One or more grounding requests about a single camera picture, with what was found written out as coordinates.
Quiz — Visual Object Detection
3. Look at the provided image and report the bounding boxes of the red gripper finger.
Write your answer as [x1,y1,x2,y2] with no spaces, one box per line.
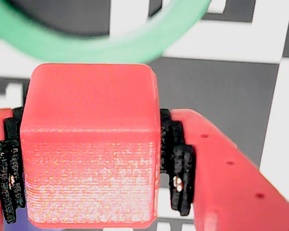
[158,108,289,231]
[0,106,27,231]

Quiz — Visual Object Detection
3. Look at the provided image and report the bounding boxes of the red cube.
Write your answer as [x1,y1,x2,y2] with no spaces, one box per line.
[19,63,162,230]

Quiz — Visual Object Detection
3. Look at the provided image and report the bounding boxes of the black white marker checkerboard mat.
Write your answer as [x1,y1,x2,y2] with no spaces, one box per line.
[0,0,289,231]

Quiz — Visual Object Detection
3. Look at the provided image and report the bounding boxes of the green flat ring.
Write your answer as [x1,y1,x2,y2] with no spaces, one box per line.
[0,0,211,64]

